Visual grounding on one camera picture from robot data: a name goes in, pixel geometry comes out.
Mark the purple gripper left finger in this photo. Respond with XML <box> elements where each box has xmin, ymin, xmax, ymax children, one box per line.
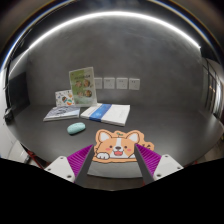
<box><xmin>44</xmin><ymin>143</ymin><xmax>95</xmax><ymax>185</ymax></box>

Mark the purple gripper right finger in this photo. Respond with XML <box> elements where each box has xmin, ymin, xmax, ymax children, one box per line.
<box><xmin>133</xmin><ymin>143</ymin><xmax>185</xmax><ymax>186</ymax></box>

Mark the mint green computer mouse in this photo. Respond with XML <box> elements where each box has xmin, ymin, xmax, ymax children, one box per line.
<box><xmin>67</xmin><ymin>122</ymin><xmax>86</xmax><ymax>135</ymax></box>

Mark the grey flat book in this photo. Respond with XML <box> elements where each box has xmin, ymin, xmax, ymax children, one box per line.
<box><xmin>43</xmin><ymin>106</ymin><xmax>80</xmax><ymax>122</ymax></box>

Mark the white book with blue band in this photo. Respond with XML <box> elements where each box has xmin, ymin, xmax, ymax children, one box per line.
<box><xmin>81</xmin><ymin>103</ymin><xmax>130</xmax><ymax>126</ymax></box>

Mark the small colourful upright card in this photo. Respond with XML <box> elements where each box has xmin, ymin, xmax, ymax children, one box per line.
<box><xmin>55</xmin><ymin>90</ymin><xmax>74</xmax><ymax>107</ymax></box>

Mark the green upright picture book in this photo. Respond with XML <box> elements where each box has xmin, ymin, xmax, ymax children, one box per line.
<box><xmin>69</xmin><ymin>67</ymin><xmax>97</xmax><ymax>107</ymax></box>

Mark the black monitor at left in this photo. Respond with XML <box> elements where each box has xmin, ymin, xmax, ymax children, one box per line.
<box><xmin>8</xmin><ymin>72</ymin><xmax>30</xmax><ymax>110</ymax></box>

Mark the white wall socket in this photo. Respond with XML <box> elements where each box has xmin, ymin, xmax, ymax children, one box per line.
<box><xmin>104</xmin><ymin>77</ymin><xmax>115</xmax><ymax>89</ymax></box>
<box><xmin>94</xmin><ymin>78</ymin><xmax>102</xmax><ymax>89</ymax></box>
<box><xmin>116</xmin><ymin>78</ymin><xmax>128</xmax><ymax>90</ymax></box>
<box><xmin>129</xmin><ymin>78</ymin><xmax>140</xmax><ymax>90</ymax></box>

